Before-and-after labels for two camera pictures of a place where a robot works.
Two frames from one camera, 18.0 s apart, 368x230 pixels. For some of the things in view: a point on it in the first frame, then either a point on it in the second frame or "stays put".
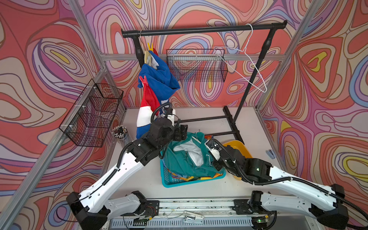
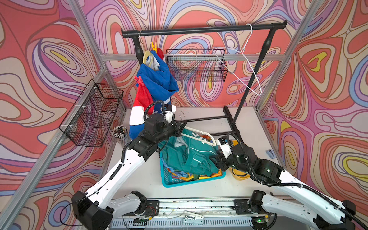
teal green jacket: [192, 155] stays put
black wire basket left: [91, 120] stays put
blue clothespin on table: [270, 154] stays put
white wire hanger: [244, 50] -> [236, 63]
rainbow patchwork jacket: [187, 178] -> [206, 167]
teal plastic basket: [168, 181] stays put
